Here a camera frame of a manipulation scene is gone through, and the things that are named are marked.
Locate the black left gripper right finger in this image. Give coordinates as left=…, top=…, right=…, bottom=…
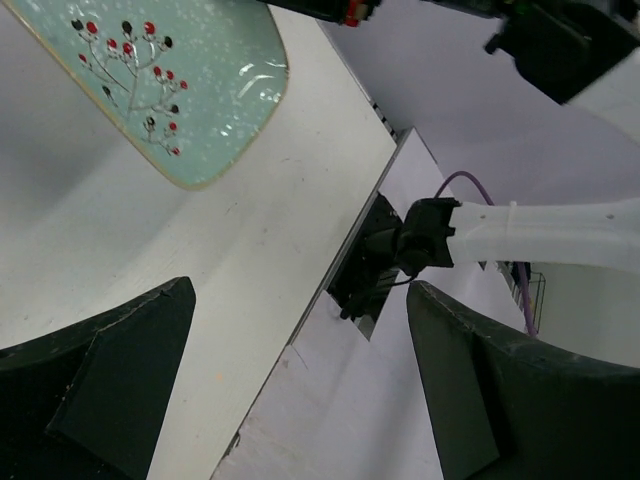
left=406, top=281, right=639, bottom=479

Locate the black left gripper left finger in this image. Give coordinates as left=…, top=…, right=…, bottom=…
left=1, top=277, right=196, bottom=479

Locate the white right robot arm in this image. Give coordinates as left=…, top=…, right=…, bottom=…
left=392, top=1, right=639, bottom=276

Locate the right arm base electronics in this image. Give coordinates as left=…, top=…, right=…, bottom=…
left=327, top=194, right=402, bottom=339

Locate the pale green rectangular dish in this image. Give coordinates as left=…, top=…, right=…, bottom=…
left=7, top=0, right=289, bottom=190

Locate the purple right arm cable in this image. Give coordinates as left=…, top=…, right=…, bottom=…
left=433, top=170, right=541, bottom=337

